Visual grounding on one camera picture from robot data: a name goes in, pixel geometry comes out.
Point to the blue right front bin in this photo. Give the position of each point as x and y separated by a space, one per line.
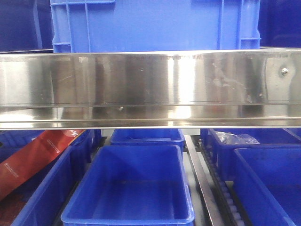
268 184

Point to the blue centre rear bin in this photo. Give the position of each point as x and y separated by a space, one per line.
140 137

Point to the stainless steel shelf beam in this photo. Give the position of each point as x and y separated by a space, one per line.
184 89

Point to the large blue upper crate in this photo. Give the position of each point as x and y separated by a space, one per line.
82 26

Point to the blue right rear bin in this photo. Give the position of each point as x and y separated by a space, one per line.
223 155

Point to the steel roller track rail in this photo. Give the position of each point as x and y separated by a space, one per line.
214 201

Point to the blue centre front bin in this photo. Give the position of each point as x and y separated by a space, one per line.
132 186

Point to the blue bin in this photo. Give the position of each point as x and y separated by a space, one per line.
223 155
132 186
38 201
140 137
268 184

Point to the blue left bin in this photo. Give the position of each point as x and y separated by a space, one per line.
38 201

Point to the red cardboard package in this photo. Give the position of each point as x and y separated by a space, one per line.
33 157

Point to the clear plastic bag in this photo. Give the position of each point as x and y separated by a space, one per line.
232 139

